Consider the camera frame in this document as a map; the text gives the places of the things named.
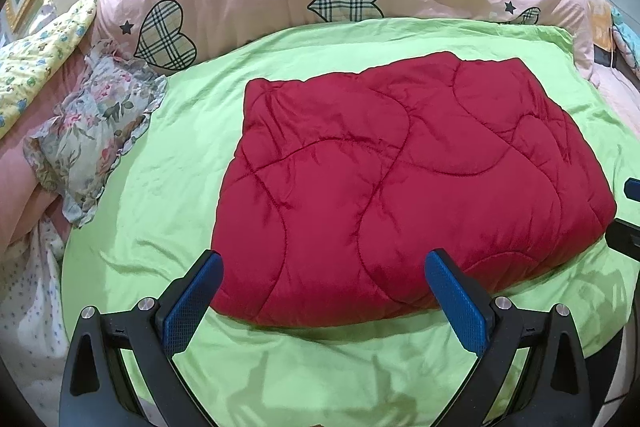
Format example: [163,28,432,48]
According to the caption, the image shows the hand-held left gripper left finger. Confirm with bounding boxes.
[59,249,224,427]

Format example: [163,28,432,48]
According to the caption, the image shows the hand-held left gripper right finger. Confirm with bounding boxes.
[424,248,608,427]

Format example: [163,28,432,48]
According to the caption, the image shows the red quilted blanket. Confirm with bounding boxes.
[210,51,618,328]

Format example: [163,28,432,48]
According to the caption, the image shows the green bed sheet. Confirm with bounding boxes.
[60,18,640,427]

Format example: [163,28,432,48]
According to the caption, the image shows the light blue printed cloth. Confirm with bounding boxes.
[610,7,640,80]

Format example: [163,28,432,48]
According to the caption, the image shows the white dotted bed sheet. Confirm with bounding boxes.
[0,217,71,408]

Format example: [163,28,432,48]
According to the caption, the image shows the orange cloth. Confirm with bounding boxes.
[589,0,614,54]

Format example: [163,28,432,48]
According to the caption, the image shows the floral ruffled pillow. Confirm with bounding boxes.
[22,39,168,229]

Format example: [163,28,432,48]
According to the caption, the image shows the pink bed sheet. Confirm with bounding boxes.
[0,52,96,248]

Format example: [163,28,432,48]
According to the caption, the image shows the yellow floral quilt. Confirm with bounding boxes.
[0,0,108,140]

